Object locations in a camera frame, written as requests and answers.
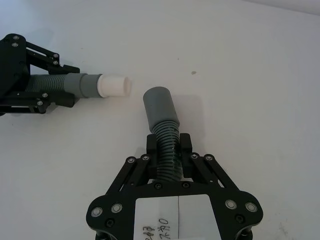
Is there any grey corrugated hose white tip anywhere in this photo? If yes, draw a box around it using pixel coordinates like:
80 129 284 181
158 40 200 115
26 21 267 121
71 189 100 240
24 72 134 99

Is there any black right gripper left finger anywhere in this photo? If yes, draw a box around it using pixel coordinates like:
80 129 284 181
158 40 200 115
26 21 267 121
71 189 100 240
106 134 159 196

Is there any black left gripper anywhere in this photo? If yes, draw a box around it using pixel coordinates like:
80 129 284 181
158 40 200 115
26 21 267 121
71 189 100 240
0 33 81 115

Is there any grey corrugated hose grey cuff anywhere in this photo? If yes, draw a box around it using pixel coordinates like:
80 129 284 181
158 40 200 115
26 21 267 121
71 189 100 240
142 85 187 183

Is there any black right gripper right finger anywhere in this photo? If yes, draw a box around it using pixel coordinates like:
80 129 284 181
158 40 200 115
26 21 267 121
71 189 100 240
179 133 237 193

